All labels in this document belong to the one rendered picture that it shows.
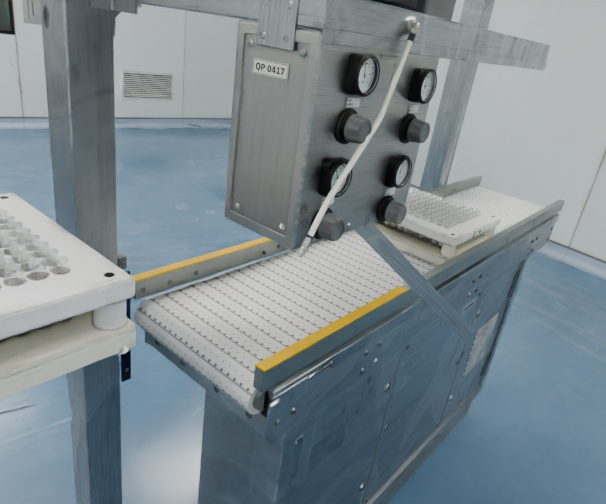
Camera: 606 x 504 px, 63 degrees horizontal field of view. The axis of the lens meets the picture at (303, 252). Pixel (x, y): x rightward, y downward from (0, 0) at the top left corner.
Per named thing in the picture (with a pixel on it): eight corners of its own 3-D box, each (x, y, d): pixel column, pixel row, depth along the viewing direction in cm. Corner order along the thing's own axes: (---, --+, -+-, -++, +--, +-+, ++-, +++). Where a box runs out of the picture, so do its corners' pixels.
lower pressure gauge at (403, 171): (392, 190, 57) (399, 158, 55) (382, 187, 58) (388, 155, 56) (408, 186, 59) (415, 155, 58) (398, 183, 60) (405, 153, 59)
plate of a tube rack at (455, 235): (454, 248, 100) (456, 238, 99) (356, 209, 114) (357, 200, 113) (499, 225, 117) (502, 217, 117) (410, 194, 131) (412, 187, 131)
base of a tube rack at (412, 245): (447, 270, 102) (450, 259, 101) (352, 229, 116) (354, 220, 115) (493, 244, 120) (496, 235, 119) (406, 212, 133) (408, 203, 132)
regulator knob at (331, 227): (325, 249, 49) (332, 206, 47) (307, 241, 50) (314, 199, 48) (345, 242, 51) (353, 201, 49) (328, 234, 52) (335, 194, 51)
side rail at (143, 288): (136, 300, 75) (136, 281, 74) (130, 295, 76) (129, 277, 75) (479, 185, 171) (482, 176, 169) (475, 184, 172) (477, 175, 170)
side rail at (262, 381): (261, 393, 60) (264, 372, 59) (252, 386, 61) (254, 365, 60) (561, 210, 156) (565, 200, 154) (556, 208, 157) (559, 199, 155)
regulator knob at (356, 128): (352, 150, 46) (360, 102, 44) (332, 144, 47) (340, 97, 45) (372, 148, 48) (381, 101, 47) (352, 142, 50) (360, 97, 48)
